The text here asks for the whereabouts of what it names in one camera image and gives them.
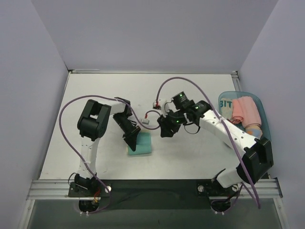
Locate yellow teal towel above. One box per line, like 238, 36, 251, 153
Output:
127, 132, 152, 156

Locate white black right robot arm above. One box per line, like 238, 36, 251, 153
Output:
155, 92, 274, 196

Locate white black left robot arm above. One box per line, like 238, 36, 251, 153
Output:
74, 97, 141, 197

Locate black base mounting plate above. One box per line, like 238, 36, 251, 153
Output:
68, 179, 238, 212

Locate white rolled towel blue letters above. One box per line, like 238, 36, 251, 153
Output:
219, 98, 233, 119

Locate blue plastic basket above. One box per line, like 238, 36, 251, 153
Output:
218, 91, 272, 141

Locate pink rolled towel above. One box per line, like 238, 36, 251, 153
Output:
231, 96, 262, 128

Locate peach blue rolled towel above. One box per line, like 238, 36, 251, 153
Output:
245, 125, 263, 139

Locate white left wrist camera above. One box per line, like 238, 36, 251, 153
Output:
141, 118, 150, 126

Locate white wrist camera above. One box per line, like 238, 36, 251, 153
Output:
152, 99, 167, 111
141, 118, 150, 126

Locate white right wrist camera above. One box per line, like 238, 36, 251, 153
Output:
152, 99, 167, 111

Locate aluminium right frame rail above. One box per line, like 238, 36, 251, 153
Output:
231, 71, 242, 92

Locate aluminium frame rail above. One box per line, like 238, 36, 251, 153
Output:
231, 71, 242, 92
27, 179, 283, 200

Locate aluminium front frame rail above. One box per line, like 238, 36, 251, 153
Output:
27, 179, 283, 200

